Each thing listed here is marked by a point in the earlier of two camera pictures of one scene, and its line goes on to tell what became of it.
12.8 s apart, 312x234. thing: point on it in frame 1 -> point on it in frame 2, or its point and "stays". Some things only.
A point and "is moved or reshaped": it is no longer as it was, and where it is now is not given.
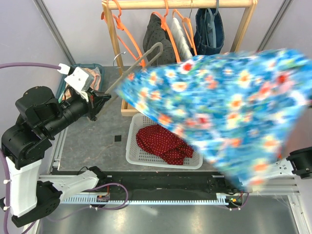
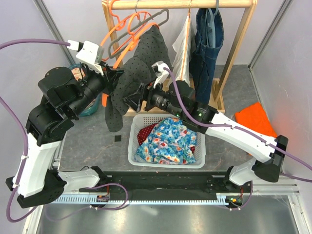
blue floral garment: (243, 108) -> (170, 142)
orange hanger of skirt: (121, 26) -> (121, 24)
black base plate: (165, 182) stays
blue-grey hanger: (211, 29) stays
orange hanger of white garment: (186, 20) -> (188, 17)
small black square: (117, 138) stays
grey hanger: (161, 50) -> (129, 45)
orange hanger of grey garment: (164, 26) -> (134, 40)
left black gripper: (96, 100) -> (111, 77)
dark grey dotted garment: (155, 32) is moved or reshaped
